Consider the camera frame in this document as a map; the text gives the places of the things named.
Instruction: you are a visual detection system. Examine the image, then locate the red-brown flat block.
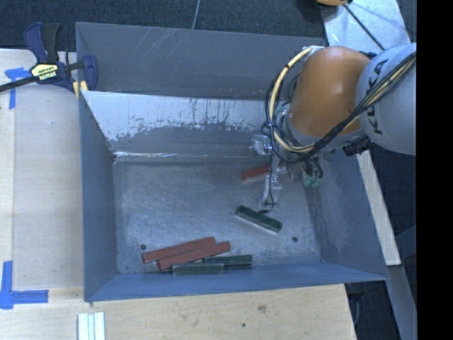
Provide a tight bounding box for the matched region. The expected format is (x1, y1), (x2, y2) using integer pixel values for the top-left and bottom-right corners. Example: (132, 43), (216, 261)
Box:
(142, 236), (217, 265)
(157, 241), (232, 272)
(241, 164), (273, 184)

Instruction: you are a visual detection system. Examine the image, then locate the dark green flat block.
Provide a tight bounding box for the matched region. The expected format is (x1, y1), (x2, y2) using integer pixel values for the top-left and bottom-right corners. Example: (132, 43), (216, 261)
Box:
(234, 204), (284, 234)
(202, 254), (254, 269)
(171, 262), (225, 277)

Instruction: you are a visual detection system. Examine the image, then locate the grey metal bin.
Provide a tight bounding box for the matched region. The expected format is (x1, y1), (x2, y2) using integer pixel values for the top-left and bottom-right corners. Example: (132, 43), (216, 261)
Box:
(74, 21), (391, 303)

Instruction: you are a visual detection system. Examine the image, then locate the black cylinder on white bracket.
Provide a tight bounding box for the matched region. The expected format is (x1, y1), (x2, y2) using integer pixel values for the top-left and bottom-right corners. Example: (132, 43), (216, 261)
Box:
(341, 136), (373, 157)

